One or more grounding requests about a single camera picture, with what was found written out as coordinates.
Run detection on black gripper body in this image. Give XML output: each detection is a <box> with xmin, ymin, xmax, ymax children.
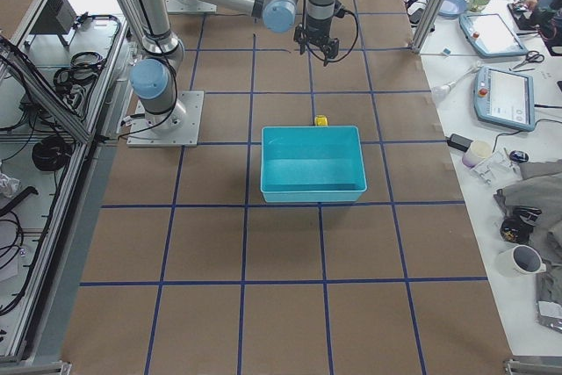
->
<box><xmin>302</xmin><ymin>18</ymin><xmax>333</xmax><ymax>46</ymax></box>

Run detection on yellow beetle toy car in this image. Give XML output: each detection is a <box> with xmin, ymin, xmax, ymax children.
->
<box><xmin>313</xmin><ymin>114</ymin><xmax>328</xmax><ymax>126</ymax></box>

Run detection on turquoise plastic bin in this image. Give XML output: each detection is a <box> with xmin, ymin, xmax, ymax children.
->
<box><xmin>260</xmin><ymin>126</ymin><xmax>367</xmax><ymax>203</ymax></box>

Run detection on light bulb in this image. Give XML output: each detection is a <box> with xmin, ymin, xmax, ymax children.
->
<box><xmin>430</xmin><ymin>68</ymin><xmax>479</xmax><ymax>105</ymax></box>

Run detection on blue plastic plate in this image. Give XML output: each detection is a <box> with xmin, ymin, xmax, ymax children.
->
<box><xmin>438</xmin><ymin>0</ymin><xmax>467</xmax><ymax>18</ymax></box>

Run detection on black power adapter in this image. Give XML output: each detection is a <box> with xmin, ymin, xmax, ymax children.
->
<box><xmin>446</xmin><ymin>133</ymin><xmax>473</xmax><ymax>153</ymax></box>

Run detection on upper blue teach pendant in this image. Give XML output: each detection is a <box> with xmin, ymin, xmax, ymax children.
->
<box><xmin>458</xmin><ymin>13</ymin><xmax>528</xmax><ymax>58</ymax></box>

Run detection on blue teach pendant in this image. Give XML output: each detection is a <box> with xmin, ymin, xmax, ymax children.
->
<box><xmin>458</xmin><ymin>13</ymin><xmax>528</xmax><ymax>58</ymax></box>
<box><xmin>472</xmin><ymin>66</ymin><xmax>536</xmax><ymax>132</ymax></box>

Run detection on white paper cup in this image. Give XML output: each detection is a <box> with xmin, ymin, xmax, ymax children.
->
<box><xmin>462</xmin><ymin>140</ymin><xmax>492</xmax><ymax>168</ymax></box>

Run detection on lower blue teach pendant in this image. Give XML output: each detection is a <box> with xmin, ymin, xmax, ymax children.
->
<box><xmin>472</xmin><ymin>66</ymin><xmax>536</xmax><ymax>132</ymax></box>

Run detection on black scissors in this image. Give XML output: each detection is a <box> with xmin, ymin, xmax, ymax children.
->
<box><xmin>510</xmin><ymin>50</ymin><xmax>544</xmax><ymax>71</ymax></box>

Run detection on grey cloth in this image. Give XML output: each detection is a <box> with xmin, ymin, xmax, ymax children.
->
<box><xmin>494</xmin><ymin>159</ymin><xmax>562</xmax><ymax>264</ymax></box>

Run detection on brown paper table mat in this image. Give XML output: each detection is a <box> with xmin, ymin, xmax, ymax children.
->
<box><xmin>62</xmin><ymin>0</ymin><xmax>509</xmax><ymax>374</ymax></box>

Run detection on white mug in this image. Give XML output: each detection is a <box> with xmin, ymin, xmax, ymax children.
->
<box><xmin>495</xmin><ymin>245</ymin><xmax>546</xmax><ymax>278</ymax></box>

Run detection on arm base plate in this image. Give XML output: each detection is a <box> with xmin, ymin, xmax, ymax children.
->
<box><xmin>126</xmin><ymin>90</ymin><xmax>204</xmax><ymax>148</ymax></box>

